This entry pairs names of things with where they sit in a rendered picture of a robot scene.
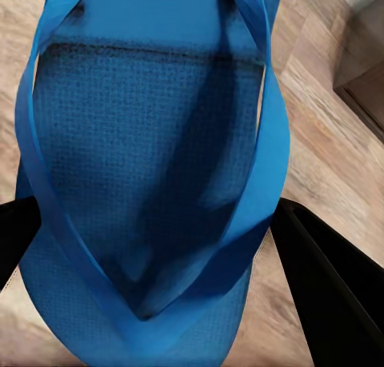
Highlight sandal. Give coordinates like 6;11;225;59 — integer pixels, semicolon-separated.
14;0;290;367

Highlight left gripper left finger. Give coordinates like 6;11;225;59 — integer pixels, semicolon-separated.
0;196;42;292

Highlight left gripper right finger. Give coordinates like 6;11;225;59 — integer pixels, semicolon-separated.
270;197;384;367

